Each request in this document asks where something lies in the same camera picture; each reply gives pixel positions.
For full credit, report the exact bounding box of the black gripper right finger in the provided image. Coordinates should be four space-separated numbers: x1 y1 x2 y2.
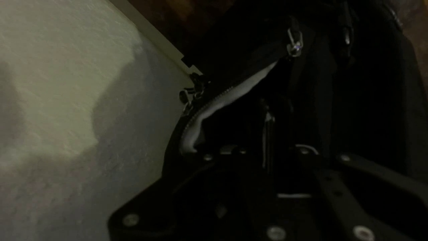
295 149 428 241

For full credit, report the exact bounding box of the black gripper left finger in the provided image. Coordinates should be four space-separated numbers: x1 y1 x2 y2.
106 149 224 241

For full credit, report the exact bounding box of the black backpack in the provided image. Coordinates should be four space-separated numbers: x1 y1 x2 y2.
160 0 428 198

